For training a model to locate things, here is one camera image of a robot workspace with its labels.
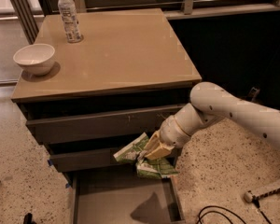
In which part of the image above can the green jalapeno chip bag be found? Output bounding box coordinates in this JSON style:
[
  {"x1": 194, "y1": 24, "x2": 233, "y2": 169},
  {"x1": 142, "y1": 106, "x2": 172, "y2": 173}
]
[{"x1": 113, "y1": 133, "x2": 178, "y2": 179}]

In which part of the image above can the black floor cable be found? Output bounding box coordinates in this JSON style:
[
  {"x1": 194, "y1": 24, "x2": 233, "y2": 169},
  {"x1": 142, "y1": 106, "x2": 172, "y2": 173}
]
[{"x1": 195, "y1": 199, "x2": 273, "y2": 224}]

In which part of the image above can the grey middle drawer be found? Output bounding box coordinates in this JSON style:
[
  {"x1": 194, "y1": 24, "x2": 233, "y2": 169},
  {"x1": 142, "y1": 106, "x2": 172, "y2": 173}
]
[{"x1": 49, "y1": 135, "x2": 136, "y2": 173}]

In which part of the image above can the white power strip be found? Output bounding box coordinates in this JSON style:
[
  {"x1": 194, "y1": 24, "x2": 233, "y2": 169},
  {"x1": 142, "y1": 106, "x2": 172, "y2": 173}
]
[{"x1": 244, "y1": 179, "x2": 280, "y2": 203}]

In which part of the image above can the clear plastic water bottle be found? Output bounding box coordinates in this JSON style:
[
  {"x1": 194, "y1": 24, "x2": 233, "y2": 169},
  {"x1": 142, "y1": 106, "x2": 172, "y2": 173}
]
[{"x1": 58, "y1": 0, "x2": 82, "y2": 43}]

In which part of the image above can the white ceramic bowl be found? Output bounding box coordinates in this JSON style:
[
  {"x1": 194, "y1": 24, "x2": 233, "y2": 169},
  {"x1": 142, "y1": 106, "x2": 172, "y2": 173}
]
[{"x1": 13, "y1": 44, "x2": 55, "y2": 76}]

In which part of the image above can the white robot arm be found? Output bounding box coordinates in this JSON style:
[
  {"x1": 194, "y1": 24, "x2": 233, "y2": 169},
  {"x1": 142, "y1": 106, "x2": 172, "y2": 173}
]
[{"x1": 144, "y1": 82, "x2": 280, "y2": 160}]

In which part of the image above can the grey drawer cabinet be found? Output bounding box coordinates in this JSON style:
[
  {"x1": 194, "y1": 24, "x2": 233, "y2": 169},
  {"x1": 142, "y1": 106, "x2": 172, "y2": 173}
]
[{"x1": 11, "y1": 9, "x2": 201, "y2": 213}]

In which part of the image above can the small black floor device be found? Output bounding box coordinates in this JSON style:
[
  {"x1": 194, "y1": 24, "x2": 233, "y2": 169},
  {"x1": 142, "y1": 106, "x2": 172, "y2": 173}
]
[{"x1": 246, "y1": 87, "x2": 260, "y2": 103}]

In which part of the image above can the grey top drawer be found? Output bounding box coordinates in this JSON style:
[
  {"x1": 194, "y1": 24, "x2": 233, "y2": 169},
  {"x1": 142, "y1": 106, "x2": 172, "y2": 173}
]
[{"x1": 26, "y1": 104, "x2": 184, "y2": 144}]

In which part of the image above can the black object bottom edge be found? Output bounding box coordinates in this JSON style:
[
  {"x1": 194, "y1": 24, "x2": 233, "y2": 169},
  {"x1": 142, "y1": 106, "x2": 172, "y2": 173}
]
[{"x1": 23, "y1": 213, "x2": 33, "y2": 224}]

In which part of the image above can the grey open bottom drawer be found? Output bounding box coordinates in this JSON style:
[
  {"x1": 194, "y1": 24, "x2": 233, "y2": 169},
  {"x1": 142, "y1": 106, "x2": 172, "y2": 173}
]
[{"x1": 72, "y1": 164, "x2": 186, "y2": 224}]

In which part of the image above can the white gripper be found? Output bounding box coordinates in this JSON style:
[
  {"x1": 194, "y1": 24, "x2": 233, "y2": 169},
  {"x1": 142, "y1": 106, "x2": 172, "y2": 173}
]
[{"x1": 144, "y1": 116, "x2": 191, "y2": 160}]

